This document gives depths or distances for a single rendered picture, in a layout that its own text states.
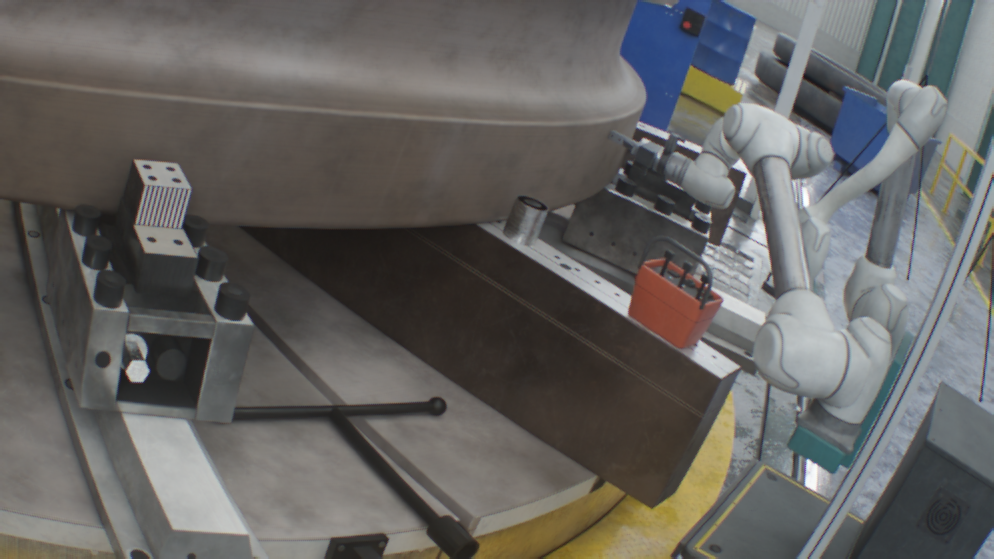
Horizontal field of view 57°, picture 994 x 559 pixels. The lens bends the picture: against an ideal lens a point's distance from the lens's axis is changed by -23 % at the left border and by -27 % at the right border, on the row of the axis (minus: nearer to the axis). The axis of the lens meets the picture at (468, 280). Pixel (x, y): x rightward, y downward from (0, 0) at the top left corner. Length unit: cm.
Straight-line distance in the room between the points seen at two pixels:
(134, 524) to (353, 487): 64
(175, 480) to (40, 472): 33
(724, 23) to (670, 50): 365
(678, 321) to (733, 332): 125
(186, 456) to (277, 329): 95
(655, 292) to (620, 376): 21
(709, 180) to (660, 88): 460
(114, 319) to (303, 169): 65
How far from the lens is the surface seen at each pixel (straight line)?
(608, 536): 315
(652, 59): 774
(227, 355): 202
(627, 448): 270
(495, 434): 276
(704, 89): 1134
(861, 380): 238
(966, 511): 251
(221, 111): 219
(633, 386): 266
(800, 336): 226
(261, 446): 236
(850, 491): 264
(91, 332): 191
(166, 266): 197
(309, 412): 249
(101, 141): 214
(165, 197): 204
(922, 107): 279
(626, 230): 366
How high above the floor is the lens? 157
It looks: 21 degrees down
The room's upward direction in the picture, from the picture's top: 21 degrees clockwise
